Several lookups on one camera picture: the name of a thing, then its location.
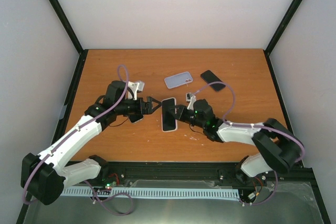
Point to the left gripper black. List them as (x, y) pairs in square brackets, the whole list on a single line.
[(148, 105)]

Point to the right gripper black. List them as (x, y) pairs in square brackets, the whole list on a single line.
[(180, 114)]

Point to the white-edged black phone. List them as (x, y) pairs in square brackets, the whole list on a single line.
[(169, 123)]

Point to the teal phone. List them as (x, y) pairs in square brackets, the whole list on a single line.
[(135, 118)]

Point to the lavender phone case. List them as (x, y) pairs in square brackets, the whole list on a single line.
[(178, 80)]

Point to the dark purple phone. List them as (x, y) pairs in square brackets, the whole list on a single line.
[(208, 76)]

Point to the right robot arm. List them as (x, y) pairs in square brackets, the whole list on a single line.
[(278, 148)]

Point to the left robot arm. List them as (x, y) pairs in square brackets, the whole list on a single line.
[(47, 174)]

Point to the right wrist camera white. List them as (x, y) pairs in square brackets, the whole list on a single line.
[(190, 99)]

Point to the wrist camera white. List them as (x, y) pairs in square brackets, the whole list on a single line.
[(134, 88), (190, 99)]

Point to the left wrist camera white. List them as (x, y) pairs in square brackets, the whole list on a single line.
[(134, 88)]

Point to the black aluminium frame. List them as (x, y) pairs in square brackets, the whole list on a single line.
[(83, 54)]

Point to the light blue cable duct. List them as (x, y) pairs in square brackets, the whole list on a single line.
[(170, 193)]

